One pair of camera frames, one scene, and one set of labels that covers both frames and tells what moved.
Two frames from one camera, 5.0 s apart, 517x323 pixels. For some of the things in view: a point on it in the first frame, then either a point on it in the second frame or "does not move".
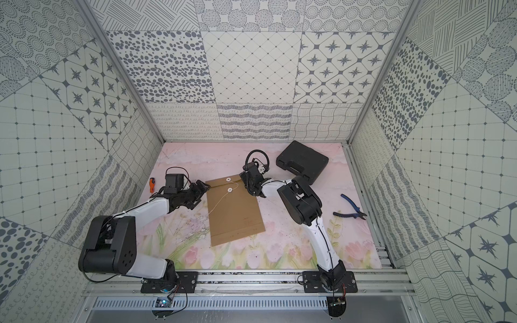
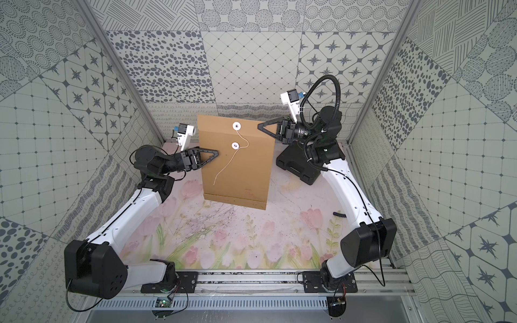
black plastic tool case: [299, 159] does not move
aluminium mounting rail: [252, 282] does not move
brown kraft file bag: [233, 212] → [242, 173]
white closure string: [221, 198] → [240, 147]
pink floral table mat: [235, 229] does not move
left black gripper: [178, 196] → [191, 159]
